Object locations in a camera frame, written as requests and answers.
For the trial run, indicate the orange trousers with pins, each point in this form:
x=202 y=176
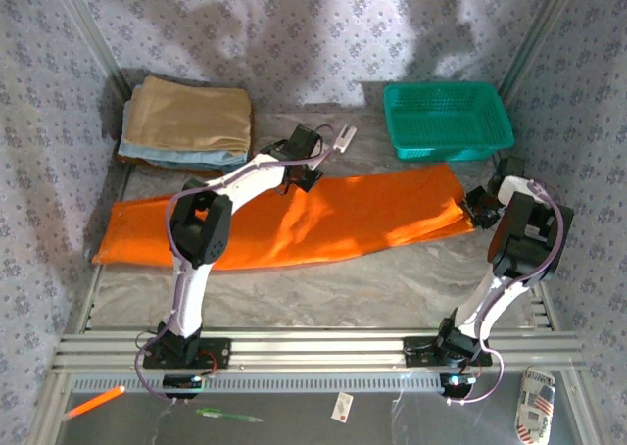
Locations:
x=343 y=210

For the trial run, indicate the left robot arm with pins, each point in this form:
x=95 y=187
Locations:
x=191 y=293

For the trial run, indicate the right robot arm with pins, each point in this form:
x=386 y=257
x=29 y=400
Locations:
x=490 y=298

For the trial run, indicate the mustard brown folded trousers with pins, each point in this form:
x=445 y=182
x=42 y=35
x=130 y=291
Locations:
x=196 y=172

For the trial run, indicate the small white plastic clip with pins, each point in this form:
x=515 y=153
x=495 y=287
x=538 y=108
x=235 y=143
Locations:
x=344 y=138

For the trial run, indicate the mid blue denim jeans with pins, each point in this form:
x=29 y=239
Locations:
x=230 y=161

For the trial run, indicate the green plastic basket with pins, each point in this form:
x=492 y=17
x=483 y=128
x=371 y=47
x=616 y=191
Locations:
x=441 y=116

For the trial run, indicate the small black controller box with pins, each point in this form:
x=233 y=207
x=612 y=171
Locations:
x=458 y=380
x=181 y=381

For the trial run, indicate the flag print pouch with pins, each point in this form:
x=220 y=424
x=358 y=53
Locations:
x=535 y=406

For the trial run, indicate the white card with red mark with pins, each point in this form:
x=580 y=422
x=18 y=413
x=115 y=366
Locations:
x=342 y=407

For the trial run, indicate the green pen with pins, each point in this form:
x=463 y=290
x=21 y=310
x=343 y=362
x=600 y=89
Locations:
x=227 y=415

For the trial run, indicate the orange marker pen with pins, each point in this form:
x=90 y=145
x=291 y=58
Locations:
x=95 y=402

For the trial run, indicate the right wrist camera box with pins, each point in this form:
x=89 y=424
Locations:
x=512 y=166

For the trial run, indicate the aluminium rail frame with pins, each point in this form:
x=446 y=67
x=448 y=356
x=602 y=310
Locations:
x=318 y=349

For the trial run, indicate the aluminium corner post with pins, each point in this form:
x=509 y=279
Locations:
x=534 y=38
x=93 y=33

